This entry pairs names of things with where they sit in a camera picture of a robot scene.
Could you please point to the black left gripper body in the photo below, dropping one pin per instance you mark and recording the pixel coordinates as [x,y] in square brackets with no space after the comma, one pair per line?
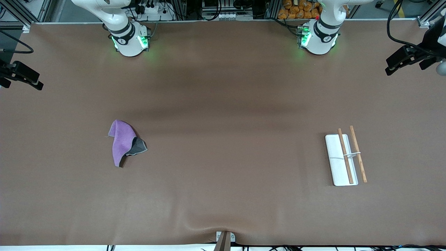
[430,44]

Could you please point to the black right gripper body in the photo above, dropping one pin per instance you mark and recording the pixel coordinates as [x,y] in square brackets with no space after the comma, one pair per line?
[3,69]

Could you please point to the purple and grey towel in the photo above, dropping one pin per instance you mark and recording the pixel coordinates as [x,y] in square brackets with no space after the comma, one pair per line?
[122,139]

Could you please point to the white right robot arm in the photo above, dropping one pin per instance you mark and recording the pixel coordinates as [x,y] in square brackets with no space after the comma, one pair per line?
[127,42]

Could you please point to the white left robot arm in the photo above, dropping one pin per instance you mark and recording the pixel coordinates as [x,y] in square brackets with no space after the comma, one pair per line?
[322,35]

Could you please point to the white rack with wooden bars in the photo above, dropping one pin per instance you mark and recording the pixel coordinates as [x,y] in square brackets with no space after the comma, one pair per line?
[339,164]

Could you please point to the pile of orange objects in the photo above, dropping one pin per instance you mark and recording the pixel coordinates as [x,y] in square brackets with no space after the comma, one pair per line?
[299,10]

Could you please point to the white power strip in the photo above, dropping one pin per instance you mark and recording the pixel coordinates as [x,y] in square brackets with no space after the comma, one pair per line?
[151,9]

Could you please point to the white connector block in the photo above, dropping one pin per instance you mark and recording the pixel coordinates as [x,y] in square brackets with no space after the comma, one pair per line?
[231,15]

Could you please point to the brown table cover mat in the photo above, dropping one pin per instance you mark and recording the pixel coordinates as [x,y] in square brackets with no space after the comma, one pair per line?
[223,174]

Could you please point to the aluminium frame profile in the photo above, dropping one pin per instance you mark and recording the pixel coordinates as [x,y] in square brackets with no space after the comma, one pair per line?
[17,14]
[427,17]

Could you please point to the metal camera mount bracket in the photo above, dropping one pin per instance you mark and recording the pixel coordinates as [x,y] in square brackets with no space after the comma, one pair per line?
[224,242]

